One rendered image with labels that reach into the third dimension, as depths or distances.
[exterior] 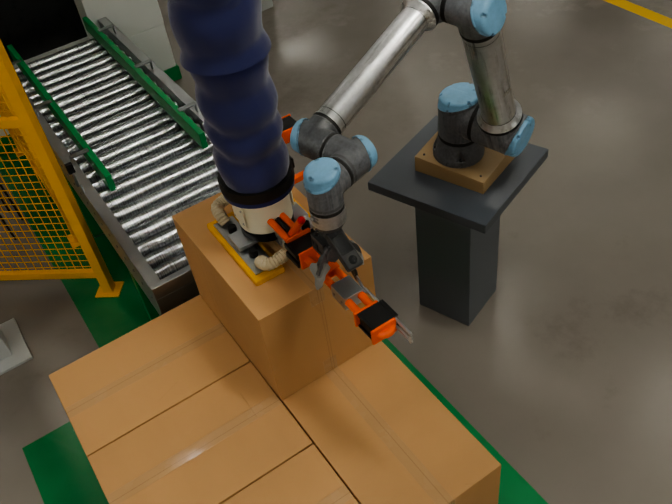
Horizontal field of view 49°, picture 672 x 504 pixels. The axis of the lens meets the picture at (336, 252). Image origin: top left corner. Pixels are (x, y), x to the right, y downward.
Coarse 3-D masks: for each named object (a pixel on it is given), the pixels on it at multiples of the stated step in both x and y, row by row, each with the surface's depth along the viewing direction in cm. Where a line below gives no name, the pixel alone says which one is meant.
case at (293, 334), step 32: (192, 224) 245; (192, 256) 252; (224, 256) 232; (224, 288) 231; (256, 288) 220; (288, 288) 219; (320, 288) 219; (224, 320) 258; (256, 320) 213; (288, 320) 218; (320, 320) 227; (352, 320) 237; (256, 352) 236; (288, 352) 227; (320, 352) 236; (352, 352) 246; (288, 384) 236
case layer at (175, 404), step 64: (192, 320) 268; (64, 384) 254; (128, 384) 251; (192, 384) 248; (256, 384) 245; (320, 384) 242; (384, 384) 239; (128, 448) 233; (192, 448) 230; (256, 448) 227; (320, 448) 225; (384, 448) 222; (448, 448) 220
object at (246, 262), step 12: (228, 216) 243; (216, 228) 238; (228, 228) 234; (240, 228) 237; (228, 240) 233; (228, 252) 232; (240, 252) 229; (252, 252) 225; (264, 252) 228; (240, 264) 226; (252, 264) 224; (252, 276) 221; (264, 276) 221
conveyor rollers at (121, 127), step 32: (32, 64) 424; (64, 64) 424; (96, 64) 416; (32, 96) 397; (64, 96) 397; (96, 96) 389; (128, 96) 388; (96, 128) 368; (128, 128) 368; (160, 128) 360; (128, 160) 346; (160, 160) 345; (192, 160) 345; (128, 192) 326; (160, 192) 324; (192, 192) 322; (128, 224) 312; (160, 224) 309; (160, 256) 295
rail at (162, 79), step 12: (108, 24) 438; (120, 36) 425; (120, 48) 429; (132, 48) 413; (132, 60) 417; (144, 60) 402; (156, 72) 391; (168, 84) 380; (180, 96) 371; (192, 108) 361
